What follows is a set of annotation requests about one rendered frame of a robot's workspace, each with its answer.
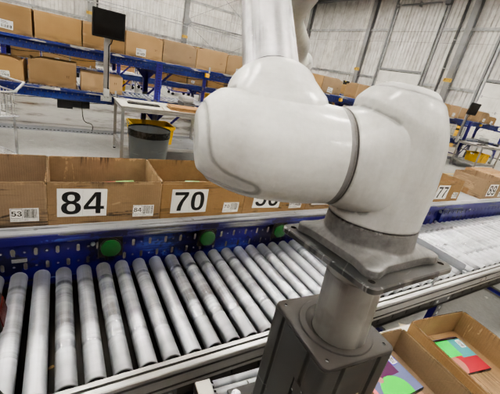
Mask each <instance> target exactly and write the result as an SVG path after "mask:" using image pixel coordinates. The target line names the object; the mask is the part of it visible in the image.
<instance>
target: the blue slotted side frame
mask: <svg viewBox="0 0 500 394"><path fill-rule="evenodd" d="M488 207H489V208H488ZM469 209H471V210H469ZM439 210H444V212H443V213H442V215H441V218H440V220H439V222H438V223H440V222H442V221H443V222H445V221H451V220H453V221H454V220H463V219H466V220H467V219H468V218H469V219H471V218H474V219H475V218H476V217H477V218H479V217H489V216H494V215H495V216H497V215H500V202H483V203H472V204H462V205H450V206H431V207H430V209H429V211H428V213H427V215H426V217H425V219H424V222H423V224H431V223H433V222H434V220H435V219H436V217H437V214H438V212H439ZM453 210H454V211H453ZM448 211H449V212H448ZM461 211H462V212H461ZM325 216H326V215H325V214H324V215H313V216H302V217H281V218H271V219H260V220H239V221H229V222H217V223H207V224H187V225H175V226H165V227H144V228H133V229H122V230H112V231H91V232H80V233H69V234H58V235H38V236H27V237H16V238H0V254H1V255H0V266H1V265H2V266H4V268H5V271H4V272H1V270H0V276H2V277H3V278H4V280H5V282H4V286H3V290H2V291H6V290H8V289H9V281H10V278H11V276H12V275H13V274H15V273H18V272H23V273H25V274H26V275H27V276H28V282H27V287H28V288H29V287H33V279H34V274H35V272H37V271H38V270H48V271H49V272H50V274H51V278H50V284H55V283H56V271H57V270H58V269H59V268H61V267H69V268H70V269H71V272H72V281H76V280H77V268H78V267H79V266H80V265H83V264H87V265H89V266H90V267H91V269H92V278H97V273H96V267H97V265H98V264H99V263H102V262H106V263H108V264H109V265H110V268H111V272H112V275H116V271H115V268H114V266H115V263H116V262H117V261H119V260H125V261H127V262H128V266H129V269H130V272H131V273H134V270H133V266H132V262H133V261H134V260H135V259H137V258H142V259H144V260H145V262H146V266H147V268H148V270H151V268H150V265H149V259H150V258H151V257H153V256H158V257H160V258H161V260H162V263H163V265H164V267H165V268H167V265H166V263H165V262H164V259H165V257H166V256H167V255H169V254H174V255H175V256H176V257H177V259H178V262H179V263H180V265H181V266H183V265H182V263H181V261H180V255H181V254H183V253H190V255H191V257H192V258H193V260H194V261H195V259H194V254H195V253H196V252H197V251H203V252H204V253H205V254H206V256H207V254H208V252H209V251H210V250H212V249H216V250H217V251H218V252H219V253H220V255H221V251H222V250H223V248H230V249H231V251H232V252H233V249H234V248H235V247H236V246H241V247H242V248H243V249H244V250H245V248H246V247H247V246H248V245H253V246H254V247H255V248H257V246H258V245H259V244H261V243H264V244H265V245H266V246H267V247H268V244H269V243H270V242H275V243H276V244H277V245H278V244H279V243H280V242H281V241H285V242H286V243H287V244H288V243H289V241H290V240H292V238H290V236H289V235H287V234H286V233H285V235H284V237H282V239H281V240H280V238H272V240H271V241H270V237H271V234H272V228H273V225H274V224H276V223H285V222H287V223H288V224H297V223H300V221H302V220H321V219H324V218H325ZM443 218H444V219H443ZM459 218H460V219H459ZM433 219H434V220H433ZM428 221H429V222H428ZM268 227H269V229H268ZM211 228H217V234H216V239H215V243H214V247H213V248H212V245H208V246H201V249H199V246H196V245H197V239H198V234H199V230H202V229H211ZM257 228H258V231H257V233H256V230H257ZM246 229H247V230H246ZM234 230H235V234H234V235H232V234H233V231H234ZM245 230H246V234H244V233H245ZM267 230H268V231H267ZM221 231H223V232H222V236H220V235H221ZM227 233H228V234H227ZM194 234H196V238H195V239H193V238H194ZM180 235H182V240H179V237H180ZM117 236H122V237H123V252H122V255H121V256H108V260H105V257H100V258H99V257H98V249H97V248H96V243H97V242H99V238H108V237H117ZM165 236H167V241H166V242H165V241H164V237H165ZM187 237H188V238H187ZM149 238H151V243H149ZM260 238H261V241H260ZM132 239H134V240H135V244H134V245H132ZM157 239H159V240H157ZM249 239H250V243H248V241H249ZM237 240H239V244H238V245H237V244H236V243H237ZM254 240H255V241H254ZM141 241H142V242H141ZM226 241H227V244H226V246H225V242H226ZM259 241H260V242H259ZM91 242H95V245H94V246H91ZM125 242H126V243H125ZM77 244H80V250H77ZM219 244H220V245H219ZM186 245H187V246H188V248H187V250H186V251H185V246H186ZM57 246H59V252H58V253H57V252H56V247H57ZM87 246H88V247H87ZM171 247H174V248H173V252H172V253H171ZM193 247H194V248H193ZM34 248H38V254H37V255H35V254H34ZM68 248H69V249H68ZM46 249H47V250H48V251H46ZM156 249H158V253H157V254H156ZM11 250H14V251H15V256H14V257H11V252H10V251H11ZM140 250H142V255H141V256H140V255H139V253H140ZM164 250H165V251H164ZM24 252H25V253H24ZM124 252H126V256H125V258H123V253H124ZM132 253H133V255H132ZM87 256H90V261H89V262H86V257H87ZM97 257H98V259H96V258H97ZM67 258H70V264H67ZM207 258H208V256H207ZM208 259H209V258H208ZM46 260H48V261H49V267H47V266H46V262H45V261H46ZM77 260H79V261H77ZM209 260H210V259H209ZM57 262H59V263H57ZM24 263H27V269H26V270H25V269H24V267H23V264H24ZM195 263H197V262H196V261H195ZM36 264H37V266H36ZM13 267H15V268H13Z"/></svg>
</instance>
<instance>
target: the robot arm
mask: <svg viewBox="0 0 500 394"><path fill-rule="evenodd" d="M317 2H318V0H241V6H242V45H243V67H241V68H240V69H239V70H237V71H236V72H235V73H234V75H233V76H232V78H231V79H230V81H229V83H228V87H227V88H219V89H218V90H216V91H214V92H213V93H211V94H210V95H208V96H207V97H206V98H205V99H204V100H203V103H202V104H201V105H200V106H199V107H198V109H197V111H196V115H195V120H194V133H193V150H194V161H195V165H196V169H197V170H198V171H199V172H201V173H202V174H203V175H204V177H205V178H206V179H207V180H208V181H211V182H213V183H214V184H216V185H218V186H220V187H222V188H224V189H227V190H229V191H230V192H235V193H237V194H239V195H245V196H247V197H251V198H255V199H264V200H270V201H276V202H291V203H325V204H329V208H328V210H327V212H326V216H325V218H324V219H321V220H302V221H300V223H299V225H298V231H300V232H302V233H304V234H306V235H308V236H310V237H312V238H313V239H315V240H316V241H318V242H319V243H321V244H322V245H324V246H325V247H326V248H328V249H330V250H331V251H333V252H334V253H335V254H337V255H338V256H340V257H341V258H343V259H344V260H346V261H347V262H348V263H350V264H351V265H353V266H354V267H355V268H356V269H357V270H358V271H359V272H360V273H361V274H362V275H364V276H365V277H367V278H371V279H376V280H377V279H380V278H381V277H382V276H383V275H385V274H389V273H392V272H395V271H399V270H404V269H407V268H410V267H416V266H419V265H423V264H431V265H433V264H436V262H437V259H438V255H437V254H436V253H435V252H433V251H431V250H429V249H427V248H425V247H423V246H421V245H419V244H417V239H418V236H419V230H420V228H421V226H422V224H423V221H424V219H425V217H426V215H427V213H428V211H429V209H430V206H431V204H432V201H433V198H434V196H435V194H436V191H437V188H438V185H439V183H440V179H441V175H442V173H443V170H444V165H445V162H446V159H447V155H448V147H449V142H450V123H449V115H448V107H447V106H446V105H445V104H444V102H443V100H442V98H441V96H440V95H439V94H438V93H436V92H435V91H432V90H430V89H427V88H422V87H420V86H416V85H412V84H405V83H400V82H391V81H388V82H383V83H380V84H378V85H374V86H371V87H369V88H367V89H366V90H364V91H363V92H362V93H360V94H359V95H358V96H357V97H356V99H355V100H354V105H353V106H346V107H341V106H334V105H330V104H329V102H328V99H327V97H326V95H325V94H324V93H323V91H322V89H321V88H320V87H319V86H318V84H317V82H316V81H315V78H314V76H313V74H312V73H311V71H310V70H311V68H312V66H313V59H312V57H311V55H310V54H309V53H308V52H309V48H310V40H309V37H308V33H307V30H306V27H305V25H304V19H305V17H306V16H307V14H308V13H309V12H310V11H311V9H312V8H313V7H314V5H315V4H316V3H317Z"/></svg>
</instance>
